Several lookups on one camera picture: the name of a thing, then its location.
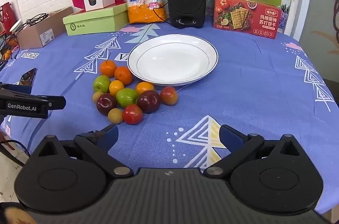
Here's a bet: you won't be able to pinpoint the red thermos jug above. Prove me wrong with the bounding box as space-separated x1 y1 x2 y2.
0 2 14 27

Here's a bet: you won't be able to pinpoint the black speaker cable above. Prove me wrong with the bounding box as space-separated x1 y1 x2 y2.
151 0 170 24

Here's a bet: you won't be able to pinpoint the black cables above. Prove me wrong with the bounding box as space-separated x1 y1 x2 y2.
11 13 51 36

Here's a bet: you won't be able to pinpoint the stemless mandarin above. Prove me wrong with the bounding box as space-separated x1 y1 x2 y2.
114 66 133 86

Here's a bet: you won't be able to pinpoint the blue printed tablecloth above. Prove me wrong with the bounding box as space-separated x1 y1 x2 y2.
0 23 337 170

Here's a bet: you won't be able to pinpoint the dark smartphone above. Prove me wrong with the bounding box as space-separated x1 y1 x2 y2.
16 67 38 93

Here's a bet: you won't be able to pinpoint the brown cardboard box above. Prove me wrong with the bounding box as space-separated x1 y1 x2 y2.
16 7 75 49

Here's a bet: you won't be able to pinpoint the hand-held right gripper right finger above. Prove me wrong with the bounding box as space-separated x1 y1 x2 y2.
203 124 306 179

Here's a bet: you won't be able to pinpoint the small green apple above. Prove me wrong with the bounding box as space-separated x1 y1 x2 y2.
93 75 111 93

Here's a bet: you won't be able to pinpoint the red cherry tomato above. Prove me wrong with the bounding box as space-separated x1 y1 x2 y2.
160 86 177 105
122 104 144 125

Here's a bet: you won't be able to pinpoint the dark red plum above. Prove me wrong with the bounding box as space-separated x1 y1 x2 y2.
96 93 117 116
137 90 161 114

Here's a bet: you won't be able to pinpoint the mandarin with stem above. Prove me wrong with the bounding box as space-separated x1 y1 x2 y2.
100 53 118 78

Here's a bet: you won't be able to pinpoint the white plate with blue rim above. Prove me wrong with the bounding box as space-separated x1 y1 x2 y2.
127 34 219 87

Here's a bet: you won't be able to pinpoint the light green flat box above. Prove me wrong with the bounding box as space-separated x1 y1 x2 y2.
63 3 129 36

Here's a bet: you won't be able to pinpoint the red cracker box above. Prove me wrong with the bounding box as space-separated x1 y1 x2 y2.
213 0 282 39

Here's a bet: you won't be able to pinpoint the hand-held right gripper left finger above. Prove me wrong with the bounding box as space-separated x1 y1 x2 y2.
32 124 133 179

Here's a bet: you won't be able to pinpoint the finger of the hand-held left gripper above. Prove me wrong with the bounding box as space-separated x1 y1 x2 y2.
40 95 67 110

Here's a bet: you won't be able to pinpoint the orange kumquat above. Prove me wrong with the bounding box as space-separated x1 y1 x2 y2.
136 81 155 95
109 80 125 97

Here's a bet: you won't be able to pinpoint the large green jujube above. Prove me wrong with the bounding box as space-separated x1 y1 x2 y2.
116 88 139 108

